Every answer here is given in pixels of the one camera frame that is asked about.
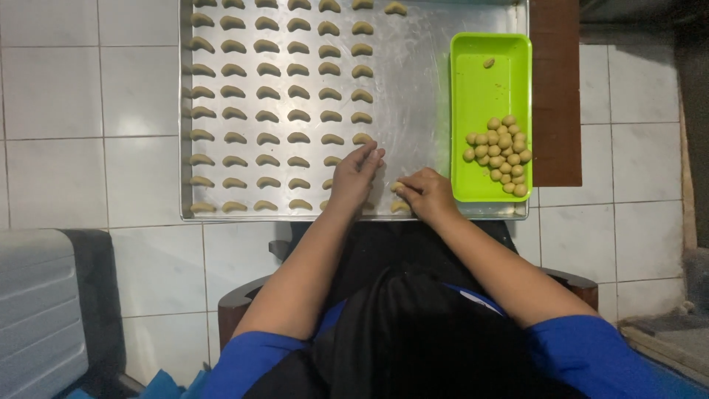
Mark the person's right hand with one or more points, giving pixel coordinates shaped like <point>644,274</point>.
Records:
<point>432,194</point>

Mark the person's left hand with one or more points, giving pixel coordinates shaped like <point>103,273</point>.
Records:
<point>352,180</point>

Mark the person's right fingers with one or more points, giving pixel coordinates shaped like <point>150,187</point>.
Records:
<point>409,185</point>

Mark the person's left fingers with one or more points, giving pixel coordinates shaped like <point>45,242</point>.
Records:
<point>370,155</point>

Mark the single crescent dough piece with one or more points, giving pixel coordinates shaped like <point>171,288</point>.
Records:
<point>396,187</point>

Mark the large aluminium baking tray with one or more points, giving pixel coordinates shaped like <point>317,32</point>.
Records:
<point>421,83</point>

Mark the pile of round dough balls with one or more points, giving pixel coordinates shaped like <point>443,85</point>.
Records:
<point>501,141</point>

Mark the green plastic tray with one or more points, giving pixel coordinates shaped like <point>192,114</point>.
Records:
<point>476,94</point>

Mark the rows of crescent dough cookies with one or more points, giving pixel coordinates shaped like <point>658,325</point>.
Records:
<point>266,70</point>

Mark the person's black garment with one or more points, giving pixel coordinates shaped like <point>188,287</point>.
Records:
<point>415,332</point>

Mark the brown wooden board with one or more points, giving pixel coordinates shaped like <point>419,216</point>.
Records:
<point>556,111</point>

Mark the person's blue shirt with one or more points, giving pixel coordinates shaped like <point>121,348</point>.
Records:
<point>581,354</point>

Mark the blue cloth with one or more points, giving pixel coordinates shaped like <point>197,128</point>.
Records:
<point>166,385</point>

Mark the grey ribbed plastic case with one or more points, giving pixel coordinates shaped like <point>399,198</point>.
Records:
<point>33,310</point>

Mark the wooden door frame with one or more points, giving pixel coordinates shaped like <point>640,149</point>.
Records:
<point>688,183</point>

